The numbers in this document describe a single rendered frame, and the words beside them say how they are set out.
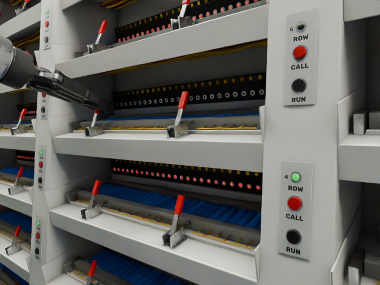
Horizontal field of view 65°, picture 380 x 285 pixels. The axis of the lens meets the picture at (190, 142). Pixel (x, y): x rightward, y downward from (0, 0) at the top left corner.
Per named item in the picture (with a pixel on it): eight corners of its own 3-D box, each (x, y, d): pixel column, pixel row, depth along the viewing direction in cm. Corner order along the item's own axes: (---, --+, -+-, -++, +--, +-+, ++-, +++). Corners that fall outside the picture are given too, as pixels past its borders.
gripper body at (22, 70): (-10, 84, 58) (37, 101, 65) (7, 79, 52) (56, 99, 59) (1, 49, 59) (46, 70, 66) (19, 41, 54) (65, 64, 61)
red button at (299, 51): (305, 57, 38) (305, 44, 38) (292, 59, 39) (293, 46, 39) (307, 59, 38) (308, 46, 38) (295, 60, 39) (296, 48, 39)
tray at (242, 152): (266, 173, 42) (260, 107, 40) (55, 153, 80) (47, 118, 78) (309, 139, 57) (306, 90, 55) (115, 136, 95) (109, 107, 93)
